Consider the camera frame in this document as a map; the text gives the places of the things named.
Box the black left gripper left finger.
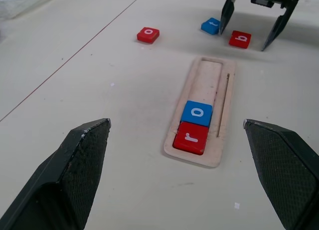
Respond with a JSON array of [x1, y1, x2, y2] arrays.
[[0, 118, 112, 230]]

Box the long wooden letter tray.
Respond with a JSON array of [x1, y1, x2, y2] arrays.
[[163, 57, 237, 169]]

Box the blue letter t block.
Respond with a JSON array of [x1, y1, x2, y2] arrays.
[[200, 17, 221, 36]]

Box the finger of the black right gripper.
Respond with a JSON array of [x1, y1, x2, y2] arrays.
[[218, 0, 244, 36], [261, 0, 300, 52]]

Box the clear plastic sheet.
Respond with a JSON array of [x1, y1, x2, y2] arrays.
[[0, 0, 65, 21]]

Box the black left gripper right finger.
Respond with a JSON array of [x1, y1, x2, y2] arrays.
[[243, 119, 319, 230]]

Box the red letter b block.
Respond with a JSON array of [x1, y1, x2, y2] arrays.
[[228, 30, 252, 49]]

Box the red letter r block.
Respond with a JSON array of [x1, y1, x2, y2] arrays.
[[172, 122, 209, 156]]

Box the blue letter o block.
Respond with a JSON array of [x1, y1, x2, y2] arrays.
[[180, 100, 213, 127]]

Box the red letter o block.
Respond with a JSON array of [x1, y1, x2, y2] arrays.
[[136, 27, 160, 44]]

